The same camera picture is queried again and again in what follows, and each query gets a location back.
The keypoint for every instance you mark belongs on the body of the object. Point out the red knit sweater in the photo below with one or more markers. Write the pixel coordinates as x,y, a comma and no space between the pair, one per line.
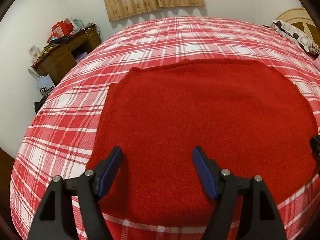
245,115

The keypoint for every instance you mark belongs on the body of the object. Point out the white blue paper bag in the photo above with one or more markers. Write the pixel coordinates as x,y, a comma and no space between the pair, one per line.
45,85

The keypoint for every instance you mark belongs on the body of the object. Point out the brown wooden desk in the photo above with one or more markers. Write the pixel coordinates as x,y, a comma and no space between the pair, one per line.
61,58

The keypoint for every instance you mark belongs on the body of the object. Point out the red gift bag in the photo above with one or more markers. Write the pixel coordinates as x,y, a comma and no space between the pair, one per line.
62,28

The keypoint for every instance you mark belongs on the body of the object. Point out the white card on desk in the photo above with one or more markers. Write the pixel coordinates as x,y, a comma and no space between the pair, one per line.
34,52

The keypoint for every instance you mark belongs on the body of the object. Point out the red plaid bed sheet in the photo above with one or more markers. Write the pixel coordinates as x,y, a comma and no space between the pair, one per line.
59,141

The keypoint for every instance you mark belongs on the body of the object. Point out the patterned white pillow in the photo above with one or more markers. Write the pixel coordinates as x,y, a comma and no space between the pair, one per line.
296,35

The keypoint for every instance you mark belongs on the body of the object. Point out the beige wooden headboard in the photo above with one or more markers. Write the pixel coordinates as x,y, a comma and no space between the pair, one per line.
300,18

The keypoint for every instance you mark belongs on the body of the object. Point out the black bag on floor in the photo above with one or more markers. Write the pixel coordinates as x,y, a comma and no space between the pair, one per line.
38,105

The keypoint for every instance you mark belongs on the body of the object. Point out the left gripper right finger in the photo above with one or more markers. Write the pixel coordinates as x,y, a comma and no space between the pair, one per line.
260,218

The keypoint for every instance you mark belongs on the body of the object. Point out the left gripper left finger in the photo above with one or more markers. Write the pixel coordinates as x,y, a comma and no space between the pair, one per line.
54,218

